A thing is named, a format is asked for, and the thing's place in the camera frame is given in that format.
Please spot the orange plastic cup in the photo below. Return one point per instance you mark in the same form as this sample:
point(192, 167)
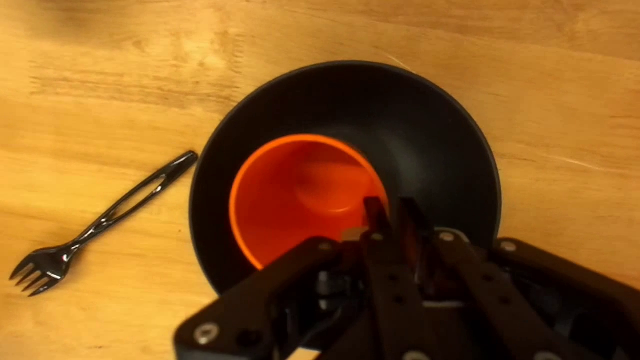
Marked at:
point(286, 200)

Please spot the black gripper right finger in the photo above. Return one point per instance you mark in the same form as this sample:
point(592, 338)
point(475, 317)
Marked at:
point(533, 306)

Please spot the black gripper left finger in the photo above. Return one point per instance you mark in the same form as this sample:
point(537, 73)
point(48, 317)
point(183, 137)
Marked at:
point(320, 301)

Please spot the black bowl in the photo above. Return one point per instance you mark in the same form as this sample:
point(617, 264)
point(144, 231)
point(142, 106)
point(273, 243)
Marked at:
point(413, 132)

